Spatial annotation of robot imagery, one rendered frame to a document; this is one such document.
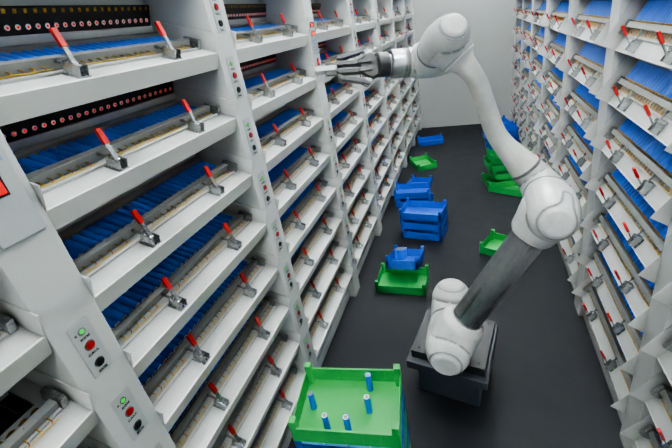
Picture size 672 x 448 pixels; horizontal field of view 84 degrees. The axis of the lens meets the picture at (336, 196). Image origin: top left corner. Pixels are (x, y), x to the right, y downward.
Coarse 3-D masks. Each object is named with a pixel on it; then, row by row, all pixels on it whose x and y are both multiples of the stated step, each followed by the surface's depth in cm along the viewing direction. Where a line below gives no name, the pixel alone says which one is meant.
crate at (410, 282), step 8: (384, 272) 241; (392, 272) 241; (400, 272) 239; (408, 272) 237; (416, 272) 235; (424, 272) 233; (376, 280) 225; (384, 280) 235; (392, 280) 234; (400, 280) 233; (408, 280) 232; (416, 280) 230; (424, 280) 229; (376, 288) 226; (384, 288) 224; (392, 288) 222; (400, 288) 220; (408, 288) 218; (416, 288) 216; (424, 288) 215
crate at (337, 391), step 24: (312, 384) 119; (336, 384) 117; (360, 384) 116; (384, 384) 115; (336, 408) 110; (360, 408) 109; (384, 408) 108; (312, 432) 101; (336, 432) 99; (360, 432) 97; (384, 432) 101
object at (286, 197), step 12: (312, 144) 189; (324, 144) 187; (324, 156) 185; (312, 168) 172; (300, 180) 160; (312, 180) 170; (288, 192) 150; (300, 192) 158; (276, 204) 136; (288, 204) 147
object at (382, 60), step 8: (368, 56) 116; (376, 56) 116; (384, 56) 113; (360, 64) 116; (368, 64) 115; (376, 64) 116; (384, 64) 113; (368, 72) 115; (376, 72) 115; (384, 72) 115
